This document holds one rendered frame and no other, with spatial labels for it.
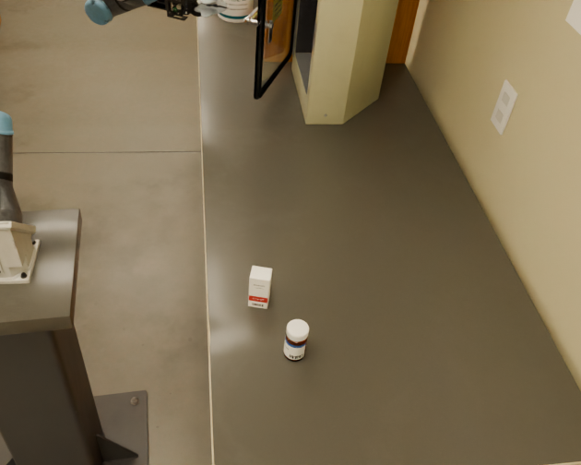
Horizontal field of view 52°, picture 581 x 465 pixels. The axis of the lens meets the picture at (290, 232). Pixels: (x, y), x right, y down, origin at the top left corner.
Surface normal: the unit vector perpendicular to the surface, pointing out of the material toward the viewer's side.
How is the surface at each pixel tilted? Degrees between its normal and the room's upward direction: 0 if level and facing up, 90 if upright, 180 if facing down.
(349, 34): 90
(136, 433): 0
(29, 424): 90
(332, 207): 0
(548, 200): 90
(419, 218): 0
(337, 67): 90
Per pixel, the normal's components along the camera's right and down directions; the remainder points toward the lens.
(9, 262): 0.11, 0.69
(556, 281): -0.99, 0.03
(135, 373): 0.08, -0.72
